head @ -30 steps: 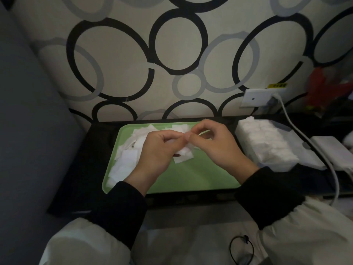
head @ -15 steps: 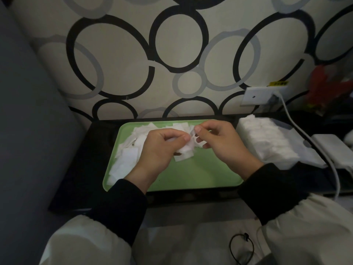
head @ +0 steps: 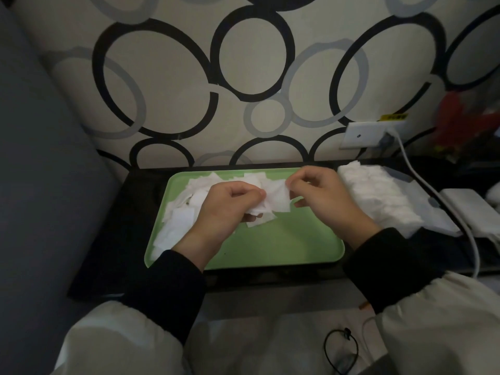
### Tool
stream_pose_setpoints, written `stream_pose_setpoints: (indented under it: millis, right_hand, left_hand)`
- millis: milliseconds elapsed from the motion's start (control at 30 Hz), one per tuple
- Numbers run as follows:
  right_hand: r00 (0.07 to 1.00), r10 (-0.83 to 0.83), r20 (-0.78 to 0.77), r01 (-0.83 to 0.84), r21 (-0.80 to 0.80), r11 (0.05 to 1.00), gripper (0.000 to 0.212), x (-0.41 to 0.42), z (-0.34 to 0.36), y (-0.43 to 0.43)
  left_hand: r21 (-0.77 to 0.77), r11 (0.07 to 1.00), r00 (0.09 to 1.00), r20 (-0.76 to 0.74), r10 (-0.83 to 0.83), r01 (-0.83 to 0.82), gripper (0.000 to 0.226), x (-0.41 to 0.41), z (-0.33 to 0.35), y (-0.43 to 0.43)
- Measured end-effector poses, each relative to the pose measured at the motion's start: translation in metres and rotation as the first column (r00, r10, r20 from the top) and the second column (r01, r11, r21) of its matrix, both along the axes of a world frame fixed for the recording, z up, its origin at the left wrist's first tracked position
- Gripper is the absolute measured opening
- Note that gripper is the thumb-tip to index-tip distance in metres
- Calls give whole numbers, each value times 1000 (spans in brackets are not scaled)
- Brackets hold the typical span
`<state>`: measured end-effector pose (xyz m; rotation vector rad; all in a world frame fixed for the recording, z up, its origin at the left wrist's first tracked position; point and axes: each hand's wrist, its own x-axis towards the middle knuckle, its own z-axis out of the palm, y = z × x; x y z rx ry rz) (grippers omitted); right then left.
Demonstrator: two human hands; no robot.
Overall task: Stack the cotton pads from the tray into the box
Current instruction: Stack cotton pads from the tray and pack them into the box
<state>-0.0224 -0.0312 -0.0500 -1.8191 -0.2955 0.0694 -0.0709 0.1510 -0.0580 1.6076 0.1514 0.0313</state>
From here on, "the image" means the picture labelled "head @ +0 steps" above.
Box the black hair tie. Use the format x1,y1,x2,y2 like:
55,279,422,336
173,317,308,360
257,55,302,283
323,328,360,375

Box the person's right hand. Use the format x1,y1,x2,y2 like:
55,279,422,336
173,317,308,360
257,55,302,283
285,166,382,251

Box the pile of white cotton pads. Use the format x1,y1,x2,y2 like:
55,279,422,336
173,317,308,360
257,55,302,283
150,171,293,263

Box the green plastic tray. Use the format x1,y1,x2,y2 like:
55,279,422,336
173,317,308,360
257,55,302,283
144,167,346,270

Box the person's left hand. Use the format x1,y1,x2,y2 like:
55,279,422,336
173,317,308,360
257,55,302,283
171,181,267,272

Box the clear plastic box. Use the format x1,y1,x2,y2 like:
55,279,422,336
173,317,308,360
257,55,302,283
337,160,426,239

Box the red decoration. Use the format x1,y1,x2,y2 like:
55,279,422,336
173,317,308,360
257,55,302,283
433,93,500,154

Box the person's right forearm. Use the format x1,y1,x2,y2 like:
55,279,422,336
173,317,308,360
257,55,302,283
343,228,500,375

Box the white charger cable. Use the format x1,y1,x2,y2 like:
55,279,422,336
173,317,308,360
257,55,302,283
384,128,481,279

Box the thin white cable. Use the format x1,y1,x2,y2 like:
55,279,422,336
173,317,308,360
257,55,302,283
361,314,383,362

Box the person's left forearm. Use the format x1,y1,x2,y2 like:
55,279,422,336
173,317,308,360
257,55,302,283
51,249,207,375

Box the white wall socket plate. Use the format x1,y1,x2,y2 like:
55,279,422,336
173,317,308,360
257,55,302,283
339,120,407,149

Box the white power bank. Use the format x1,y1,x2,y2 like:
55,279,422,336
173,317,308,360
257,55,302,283
439,189,500,240

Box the grey upholstered sofa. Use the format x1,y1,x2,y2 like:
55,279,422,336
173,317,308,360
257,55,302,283
0,3,122,375

